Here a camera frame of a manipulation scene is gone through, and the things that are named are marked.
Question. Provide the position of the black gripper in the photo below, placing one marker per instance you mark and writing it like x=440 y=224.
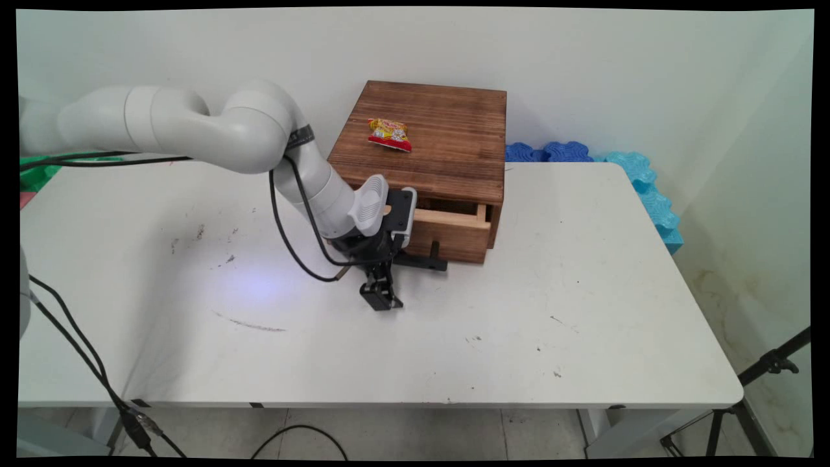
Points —
x=369 y=248

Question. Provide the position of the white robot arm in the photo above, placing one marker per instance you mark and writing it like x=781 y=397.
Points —
x=246 y=130

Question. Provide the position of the red yellow snack packet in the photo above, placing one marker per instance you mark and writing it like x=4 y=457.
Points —
x=390 y=134

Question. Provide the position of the dark wooden drawer cabinet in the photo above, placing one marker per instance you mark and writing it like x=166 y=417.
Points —
x=447 y=143

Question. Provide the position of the white table leg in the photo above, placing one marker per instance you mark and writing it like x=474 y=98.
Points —
x=616 y=431
x=104 y=428

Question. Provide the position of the light blue foam mat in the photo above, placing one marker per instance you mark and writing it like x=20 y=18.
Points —
x=652 y=194

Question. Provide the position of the grey panel under table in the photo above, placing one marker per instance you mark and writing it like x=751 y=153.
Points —
x=58 y=441

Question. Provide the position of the green object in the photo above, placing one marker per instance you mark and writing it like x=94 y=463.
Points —
x=39 y=175

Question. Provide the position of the red object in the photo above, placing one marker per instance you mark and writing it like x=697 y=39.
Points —
x=26 y=200

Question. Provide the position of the black tripod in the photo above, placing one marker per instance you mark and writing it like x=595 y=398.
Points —
x=755 y=373

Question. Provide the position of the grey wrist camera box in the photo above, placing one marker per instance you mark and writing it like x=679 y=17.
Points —
x=401 y=214

